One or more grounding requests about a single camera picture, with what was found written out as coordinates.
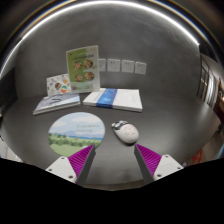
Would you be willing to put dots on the green food-photo sign stand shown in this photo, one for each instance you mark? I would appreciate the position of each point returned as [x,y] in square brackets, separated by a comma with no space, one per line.
[82,70]

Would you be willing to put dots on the white panda-print computer mouse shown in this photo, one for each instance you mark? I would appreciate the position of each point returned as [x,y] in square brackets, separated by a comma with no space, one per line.
[126,132]

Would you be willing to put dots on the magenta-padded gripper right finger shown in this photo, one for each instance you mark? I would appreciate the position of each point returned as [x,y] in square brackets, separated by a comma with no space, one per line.
[166,165]

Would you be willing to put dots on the curved ceiling light strip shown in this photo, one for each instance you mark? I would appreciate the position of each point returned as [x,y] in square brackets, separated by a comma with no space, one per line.
[116,2]

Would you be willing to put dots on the grey patterned book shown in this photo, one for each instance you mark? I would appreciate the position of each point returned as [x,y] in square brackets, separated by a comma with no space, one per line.
[56,102]

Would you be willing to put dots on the small colourful printed card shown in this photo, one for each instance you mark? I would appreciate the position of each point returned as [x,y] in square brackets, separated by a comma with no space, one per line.
[57,86]

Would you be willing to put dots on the white wall socket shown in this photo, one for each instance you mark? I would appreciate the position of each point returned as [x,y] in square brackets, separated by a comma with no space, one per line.
[113,65]
[102,65]
[140,68]
[127,66]

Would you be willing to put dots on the round landscape-print mouse pad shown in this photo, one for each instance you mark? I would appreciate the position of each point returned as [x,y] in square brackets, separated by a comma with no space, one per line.
[75,131]

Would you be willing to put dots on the white book with blue band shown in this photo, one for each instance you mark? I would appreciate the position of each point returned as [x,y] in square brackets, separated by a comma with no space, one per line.
[125,99]

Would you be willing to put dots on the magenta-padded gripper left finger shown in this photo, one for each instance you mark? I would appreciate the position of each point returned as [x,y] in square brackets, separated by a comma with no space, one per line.
[63,166]

